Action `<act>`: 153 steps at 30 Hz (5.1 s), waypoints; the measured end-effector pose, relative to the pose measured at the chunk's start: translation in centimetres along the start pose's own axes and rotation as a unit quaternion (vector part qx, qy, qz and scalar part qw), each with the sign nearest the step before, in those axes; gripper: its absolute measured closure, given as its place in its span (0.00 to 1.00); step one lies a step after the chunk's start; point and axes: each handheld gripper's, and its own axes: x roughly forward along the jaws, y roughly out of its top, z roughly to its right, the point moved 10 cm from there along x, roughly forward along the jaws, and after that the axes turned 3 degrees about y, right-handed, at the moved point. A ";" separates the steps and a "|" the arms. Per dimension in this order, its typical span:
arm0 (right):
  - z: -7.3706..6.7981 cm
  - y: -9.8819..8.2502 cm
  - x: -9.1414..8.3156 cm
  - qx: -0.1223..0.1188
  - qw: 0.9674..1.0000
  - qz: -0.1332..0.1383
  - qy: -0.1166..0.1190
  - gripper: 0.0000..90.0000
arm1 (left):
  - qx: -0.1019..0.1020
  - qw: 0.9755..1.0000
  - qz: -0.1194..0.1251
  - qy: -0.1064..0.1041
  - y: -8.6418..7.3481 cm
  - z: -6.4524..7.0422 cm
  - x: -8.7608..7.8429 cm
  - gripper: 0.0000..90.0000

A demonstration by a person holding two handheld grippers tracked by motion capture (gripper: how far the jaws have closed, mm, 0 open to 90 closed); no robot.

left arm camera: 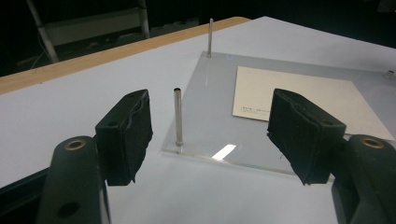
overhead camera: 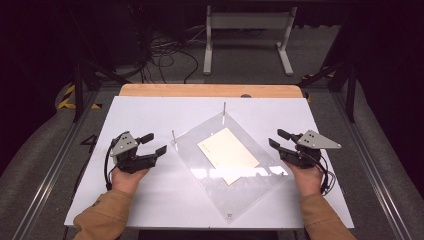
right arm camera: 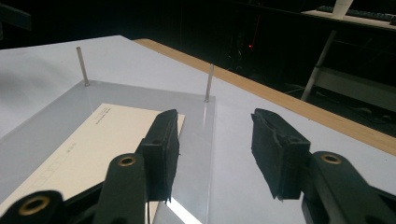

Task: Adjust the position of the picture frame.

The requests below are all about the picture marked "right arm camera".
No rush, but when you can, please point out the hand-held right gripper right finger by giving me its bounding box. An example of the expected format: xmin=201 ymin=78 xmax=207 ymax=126
xmin=250 ymin=107 xmax=312 ymax=201

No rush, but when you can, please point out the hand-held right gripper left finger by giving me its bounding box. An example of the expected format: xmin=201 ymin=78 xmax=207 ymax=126
xmin=135 ymin=108 xmax=181 ymax=203

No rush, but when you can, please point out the thin metal rod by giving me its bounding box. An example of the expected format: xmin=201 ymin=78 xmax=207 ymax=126
xmin=204 ymin=63 xmax=216 ymax=104
xmin=76 ymin=46 xmax=91 ymax=88

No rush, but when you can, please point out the grey metal desk leg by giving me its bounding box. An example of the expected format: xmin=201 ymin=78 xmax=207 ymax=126
xmin=300 ymin=30 xmax=338 ymax=103

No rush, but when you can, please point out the pale grey crossbeam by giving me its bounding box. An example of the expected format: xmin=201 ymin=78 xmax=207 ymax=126
xmin=313 ymin=66 xmax=396 ymax=113

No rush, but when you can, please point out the white monitor stand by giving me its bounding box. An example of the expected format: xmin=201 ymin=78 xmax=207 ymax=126
xmin=331 ymin=0 xmax=355 ymax=20

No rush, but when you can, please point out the desk with pale top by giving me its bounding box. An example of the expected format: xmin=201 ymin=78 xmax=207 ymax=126
xmin=301 ymin=8 xmax=396 ymax=32

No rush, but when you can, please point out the dark keyboard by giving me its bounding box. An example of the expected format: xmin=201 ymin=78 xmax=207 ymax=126
xmin=316 ymin=5 xmax=396 ymax=23

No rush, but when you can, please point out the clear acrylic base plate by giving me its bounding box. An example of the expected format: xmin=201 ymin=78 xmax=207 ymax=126
xmin=0 ymin=79 xmax=217 ymax=224

